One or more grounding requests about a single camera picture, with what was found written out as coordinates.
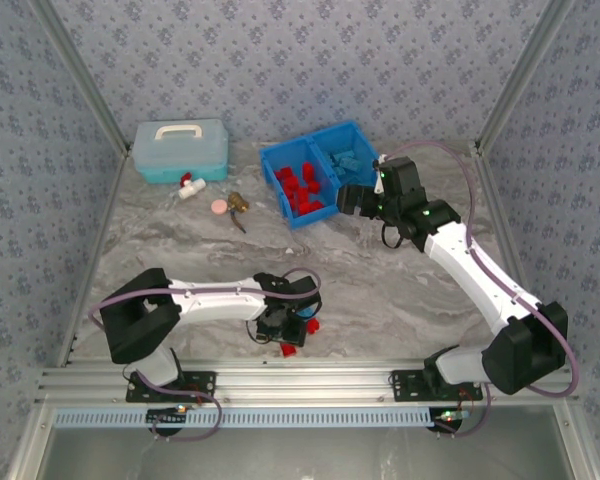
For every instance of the aluminium frame post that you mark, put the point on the aluminium frame post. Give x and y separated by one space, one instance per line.
522 75
86 75

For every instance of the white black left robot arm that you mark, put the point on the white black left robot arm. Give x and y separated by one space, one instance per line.
215 302

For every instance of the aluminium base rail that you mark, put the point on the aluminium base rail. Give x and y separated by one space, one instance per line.
300 382

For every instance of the blue divided plastic bin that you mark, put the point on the blue divided plastic bin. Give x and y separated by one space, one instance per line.
310 220

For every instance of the grey metal lower panel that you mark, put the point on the grey metal lower panel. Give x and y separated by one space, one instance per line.
300 455

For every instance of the red lego brick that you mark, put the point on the red lego brick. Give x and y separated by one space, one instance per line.
308 170
319 204
300 197
282 174
288 350
314 186
307 208
290 186
313 326

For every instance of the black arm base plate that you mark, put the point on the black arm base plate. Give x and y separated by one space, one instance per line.
137 392
405 387

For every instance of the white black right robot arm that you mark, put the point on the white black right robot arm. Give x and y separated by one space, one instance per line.
480 280

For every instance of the pink round disc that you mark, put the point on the pink round disc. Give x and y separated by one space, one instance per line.
219 206

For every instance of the aluminium side rail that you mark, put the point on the aluminium side rail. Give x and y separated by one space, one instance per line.
509 225
105 210

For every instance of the small electronics board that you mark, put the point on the small electronics board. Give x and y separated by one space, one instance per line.
167 415
450 415

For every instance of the blue lego brick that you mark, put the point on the blue lego brick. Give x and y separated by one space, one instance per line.
307 313
352 151
336 157
352 164
341 171

